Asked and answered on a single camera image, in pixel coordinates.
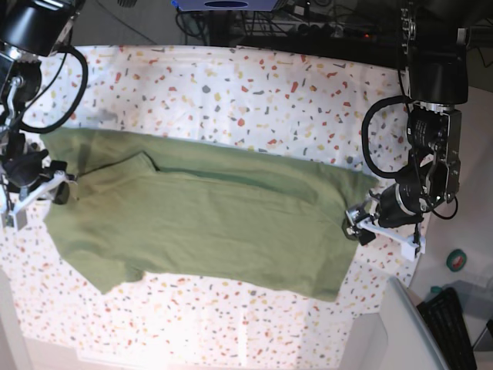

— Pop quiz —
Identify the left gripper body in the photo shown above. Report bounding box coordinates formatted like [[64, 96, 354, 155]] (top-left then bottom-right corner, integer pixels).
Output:
[[367, 183, 424, 228]]

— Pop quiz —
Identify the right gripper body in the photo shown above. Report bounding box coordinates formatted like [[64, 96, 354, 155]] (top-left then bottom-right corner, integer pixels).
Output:
[[2, 150, 68, 191]]

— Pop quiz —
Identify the green t-shirt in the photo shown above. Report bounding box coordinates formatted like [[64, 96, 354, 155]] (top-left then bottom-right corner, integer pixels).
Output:
[[42, 129, 376, 301]]

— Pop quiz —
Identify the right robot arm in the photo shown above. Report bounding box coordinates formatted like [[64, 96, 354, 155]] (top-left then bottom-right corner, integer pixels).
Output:
[[1, 1, 89, 210]]

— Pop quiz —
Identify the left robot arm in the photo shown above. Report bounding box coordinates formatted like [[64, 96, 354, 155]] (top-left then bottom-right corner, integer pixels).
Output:
[[344, 1, 469, 252]]

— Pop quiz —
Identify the green tape roll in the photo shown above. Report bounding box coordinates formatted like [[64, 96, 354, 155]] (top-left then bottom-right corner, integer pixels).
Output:
[[446, 249, 468, 272]]

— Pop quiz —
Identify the black keyboard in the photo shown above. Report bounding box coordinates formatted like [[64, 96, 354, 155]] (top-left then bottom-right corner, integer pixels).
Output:
[[417, 288, 478, 370]]

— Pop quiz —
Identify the grey plastic bin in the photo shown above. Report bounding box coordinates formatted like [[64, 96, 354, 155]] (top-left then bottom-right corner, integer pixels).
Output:
[[379, 277, 448, 370]]

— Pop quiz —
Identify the terrazzo pattern table cloth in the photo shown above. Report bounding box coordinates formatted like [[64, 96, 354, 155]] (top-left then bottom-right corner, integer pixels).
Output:
[[1, 46, 416, 369]]

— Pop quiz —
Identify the blue box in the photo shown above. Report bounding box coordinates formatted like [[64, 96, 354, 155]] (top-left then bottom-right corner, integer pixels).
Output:
[[171, 0, 287, 12]]

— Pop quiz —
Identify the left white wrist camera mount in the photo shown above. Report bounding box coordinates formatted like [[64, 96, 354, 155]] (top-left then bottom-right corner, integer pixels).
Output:
[[344, 183, 426, 261]]

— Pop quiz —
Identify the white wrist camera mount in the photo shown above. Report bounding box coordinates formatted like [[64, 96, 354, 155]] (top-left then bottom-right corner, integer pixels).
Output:
[[1, 171, 78, 230], [344, 183, 426, 261]]

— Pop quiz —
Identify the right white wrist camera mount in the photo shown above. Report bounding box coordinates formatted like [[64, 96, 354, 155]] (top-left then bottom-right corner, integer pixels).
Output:
[[1, 171, 78, 230]]

